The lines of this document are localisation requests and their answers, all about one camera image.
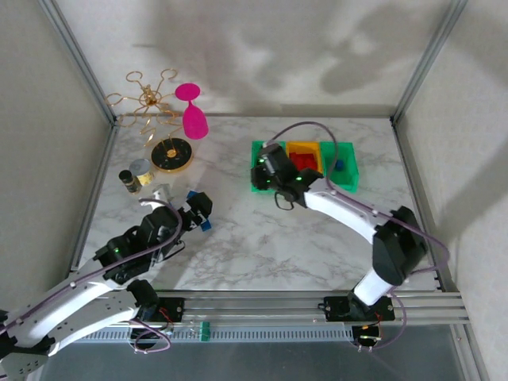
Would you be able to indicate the blue lego brick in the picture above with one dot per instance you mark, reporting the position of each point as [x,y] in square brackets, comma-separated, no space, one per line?
[339,164]
[206,226]
[191,194]

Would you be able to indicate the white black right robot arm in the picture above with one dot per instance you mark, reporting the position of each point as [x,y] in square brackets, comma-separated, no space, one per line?
[341,206]

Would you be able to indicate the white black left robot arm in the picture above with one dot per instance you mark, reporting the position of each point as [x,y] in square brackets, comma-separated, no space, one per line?
[79,305]

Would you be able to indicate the green bin with black legos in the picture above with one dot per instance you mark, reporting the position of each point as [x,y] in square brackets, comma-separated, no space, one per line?
[256,188]

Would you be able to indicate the yellow plastic bin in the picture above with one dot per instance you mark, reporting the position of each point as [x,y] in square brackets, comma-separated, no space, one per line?
[301,147]

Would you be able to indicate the small dark spice bottle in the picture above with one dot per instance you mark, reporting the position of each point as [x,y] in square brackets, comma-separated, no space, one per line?
[129,180]

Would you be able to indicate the silver tin can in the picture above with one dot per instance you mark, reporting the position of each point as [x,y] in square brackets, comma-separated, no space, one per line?
[142,170]

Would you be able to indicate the pink wine glass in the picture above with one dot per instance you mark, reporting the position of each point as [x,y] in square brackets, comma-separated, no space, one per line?
[194,121]

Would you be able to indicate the green terminal connector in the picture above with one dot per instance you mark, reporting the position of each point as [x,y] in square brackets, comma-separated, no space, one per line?
[205,331]

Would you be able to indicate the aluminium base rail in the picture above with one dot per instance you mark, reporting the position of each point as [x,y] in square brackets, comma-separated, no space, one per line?
[258,307]

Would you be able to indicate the aluminium frame post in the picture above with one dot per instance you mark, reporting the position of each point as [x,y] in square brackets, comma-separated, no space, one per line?
[428,59]
[79,63]

